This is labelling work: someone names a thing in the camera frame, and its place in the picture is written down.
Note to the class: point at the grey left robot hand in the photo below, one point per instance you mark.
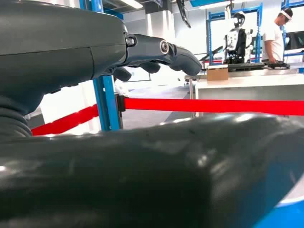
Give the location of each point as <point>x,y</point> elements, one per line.
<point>59,47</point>

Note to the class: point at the red barrier belt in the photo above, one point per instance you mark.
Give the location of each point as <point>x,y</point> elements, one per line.
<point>213,106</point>
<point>66,121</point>

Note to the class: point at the brown cardboard box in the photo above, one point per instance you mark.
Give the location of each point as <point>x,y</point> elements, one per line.
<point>217,74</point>

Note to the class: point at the white black humanoid robot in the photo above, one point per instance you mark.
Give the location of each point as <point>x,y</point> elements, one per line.
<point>237,41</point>

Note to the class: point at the black keyboard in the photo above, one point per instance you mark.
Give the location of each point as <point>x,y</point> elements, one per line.
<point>247,66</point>

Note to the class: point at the white desk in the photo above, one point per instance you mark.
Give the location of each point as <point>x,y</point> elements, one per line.
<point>249,86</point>

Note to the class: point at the person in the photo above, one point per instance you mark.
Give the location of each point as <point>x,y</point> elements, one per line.
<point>273,41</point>

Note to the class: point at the black flat device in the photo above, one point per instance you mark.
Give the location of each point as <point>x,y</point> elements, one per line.
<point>279,65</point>

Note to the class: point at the barrier stanchion post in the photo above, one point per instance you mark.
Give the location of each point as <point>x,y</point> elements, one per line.
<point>121,107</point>

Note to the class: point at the black hanging bracket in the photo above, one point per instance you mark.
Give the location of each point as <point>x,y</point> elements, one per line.
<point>184,12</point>

